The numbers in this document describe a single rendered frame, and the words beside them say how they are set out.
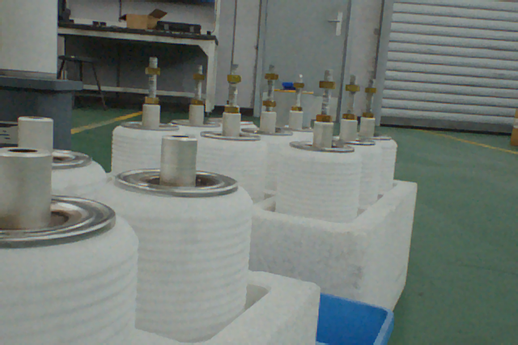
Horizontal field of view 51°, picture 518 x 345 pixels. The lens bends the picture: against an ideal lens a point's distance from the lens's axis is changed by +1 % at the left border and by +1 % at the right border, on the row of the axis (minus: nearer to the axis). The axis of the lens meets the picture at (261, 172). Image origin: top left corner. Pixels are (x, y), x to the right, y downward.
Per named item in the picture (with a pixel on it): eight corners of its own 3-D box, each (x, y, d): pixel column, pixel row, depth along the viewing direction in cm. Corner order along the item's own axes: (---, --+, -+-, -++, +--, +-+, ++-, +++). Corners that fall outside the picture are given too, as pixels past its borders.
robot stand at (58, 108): (-37, 254, 91) (-38, 73, 86) (2, 231, 105) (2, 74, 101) (53, 259, 92) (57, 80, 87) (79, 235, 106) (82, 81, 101)
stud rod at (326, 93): (320, 135, 62) (325, 69, 61) (328, 136, 62) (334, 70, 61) (316, 135, 61) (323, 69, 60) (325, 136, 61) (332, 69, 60)
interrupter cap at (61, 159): (-54, 163, 36) (-54, 152, 36) (37, 154, 43) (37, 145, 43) (32, 178, 33) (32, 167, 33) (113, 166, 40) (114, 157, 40)
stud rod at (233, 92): (228, 125, 66) (232, 63, 64) (226, 125, 66) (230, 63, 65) (236, 126, 66) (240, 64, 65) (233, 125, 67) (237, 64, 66)
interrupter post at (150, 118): (158, 131, 70) (159, 105, 69) (139, 129, 70) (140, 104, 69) (161, 129, 72) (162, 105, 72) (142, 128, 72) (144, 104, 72)
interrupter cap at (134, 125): (175, 134, 67) (175, 129, 67) (114, 129, 67) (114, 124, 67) (183, 129, 75) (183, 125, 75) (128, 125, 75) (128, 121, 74)
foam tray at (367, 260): (57, 315, 71) (61, 180, 68) (204, 244, 106) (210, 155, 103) (348, 402, 56) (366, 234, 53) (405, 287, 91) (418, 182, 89)
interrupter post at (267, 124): (255, 134, 77) (256, 111, 77) (267, 134, 79) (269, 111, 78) (265, 135, 76) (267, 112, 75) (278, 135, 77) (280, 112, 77)
